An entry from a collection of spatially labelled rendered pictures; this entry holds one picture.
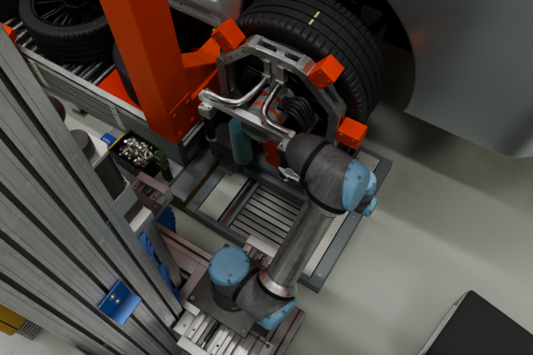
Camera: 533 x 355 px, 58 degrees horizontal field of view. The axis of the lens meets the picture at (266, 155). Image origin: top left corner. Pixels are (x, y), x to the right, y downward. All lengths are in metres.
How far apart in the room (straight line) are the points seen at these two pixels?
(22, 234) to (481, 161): 2.54
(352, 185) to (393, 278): 1.41
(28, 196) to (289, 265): 0.71
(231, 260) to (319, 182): 0.36
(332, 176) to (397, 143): 1.75
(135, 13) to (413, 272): 1.76
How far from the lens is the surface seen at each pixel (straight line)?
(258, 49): 1.72
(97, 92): 2.71
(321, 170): 1.17
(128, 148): 2.21
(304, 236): 1.24
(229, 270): 1.37
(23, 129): 0.73
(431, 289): 2.55
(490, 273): 2.68
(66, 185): 0.84
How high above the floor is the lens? 2.34
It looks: 58 degrees down
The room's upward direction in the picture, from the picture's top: 2 degrees counter-clockwise
